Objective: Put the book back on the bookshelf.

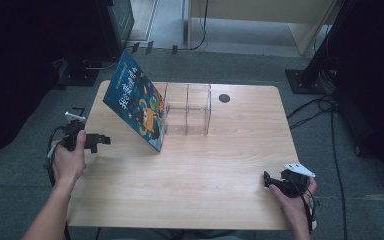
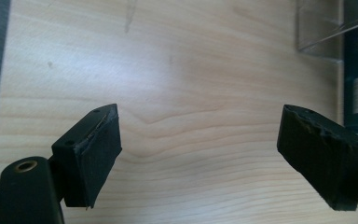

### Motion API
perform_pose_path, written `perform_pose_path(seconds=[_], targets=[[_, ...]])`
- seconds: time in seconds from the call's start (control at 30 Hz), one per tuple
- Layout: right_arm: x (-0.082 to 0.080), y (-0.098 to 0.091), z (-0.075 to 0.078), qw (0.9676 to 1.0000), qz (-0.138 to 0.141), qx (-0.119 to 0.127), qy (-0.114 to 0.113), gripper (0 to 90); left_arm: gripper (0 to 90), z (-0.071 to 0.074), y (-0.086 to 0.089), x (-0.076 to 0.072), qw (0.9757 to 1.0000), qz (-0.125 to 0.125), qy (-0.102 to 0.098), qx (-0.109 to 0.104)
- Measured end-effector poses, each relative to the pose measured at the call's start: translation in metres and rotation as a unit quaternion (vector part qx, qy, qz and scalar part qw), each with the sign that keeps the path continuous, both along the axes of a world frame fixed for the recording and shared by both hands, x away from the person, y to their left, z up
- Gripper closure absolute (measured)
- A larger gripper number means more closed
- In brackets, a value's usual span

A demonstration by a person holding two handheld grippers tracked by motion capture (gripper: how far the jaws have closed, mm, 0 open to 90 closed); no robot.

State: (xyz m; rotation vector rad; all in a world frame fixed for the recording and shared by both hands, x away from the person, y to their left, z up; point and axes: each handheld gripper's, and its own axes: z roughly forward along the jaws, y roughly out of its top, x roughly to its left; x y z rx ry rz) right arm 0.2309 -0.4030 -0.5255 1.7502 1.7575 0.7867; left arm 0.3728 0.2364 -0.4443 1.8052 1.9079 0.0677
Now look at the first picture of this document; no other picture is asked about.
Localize person's right hand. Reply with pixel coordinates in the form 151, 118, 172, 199
269, 178, 318, 229

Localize black flat stand base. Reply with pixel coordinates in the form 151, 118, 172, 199
57, 58, 100, 88

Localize black floor cables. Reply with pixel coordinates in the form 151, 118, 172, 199
286, 94, 348, 240

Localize blue cartoon picture book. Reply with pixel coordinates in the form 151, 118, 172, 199
102, 49, 167, 153

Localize black slanted stand post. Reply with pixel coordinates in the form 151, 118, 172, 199
301, 0, 359, 88

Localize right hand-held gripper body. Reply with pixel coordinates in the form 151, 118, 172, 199
279, 163, 316, 198

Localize clear acrylic book rack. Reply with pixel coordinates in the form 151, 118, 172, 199
159, 82, 213, 137

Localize person's left hand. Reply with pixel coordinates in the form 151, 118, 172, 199
51, 130, 88, 188

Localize light wooden cabinet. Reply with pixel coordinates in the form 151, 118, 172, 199
186, 0, 344, 56

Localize black hanging cable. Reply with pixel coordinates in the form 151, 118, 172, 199
176, 0, 211, 52

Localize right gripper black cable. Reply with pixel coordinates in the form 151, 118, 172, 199
289, 178, 318, 233

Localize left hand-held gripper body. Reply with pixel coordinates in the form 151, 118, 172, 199
63, 111, 87, 153

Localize black square stand base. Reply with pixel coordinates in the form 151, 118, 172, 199
284, 68, 328, 95

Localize dark curtain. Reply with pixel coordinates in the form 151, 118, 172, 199
333, 0, 384, 188
0, 0, 109, 165

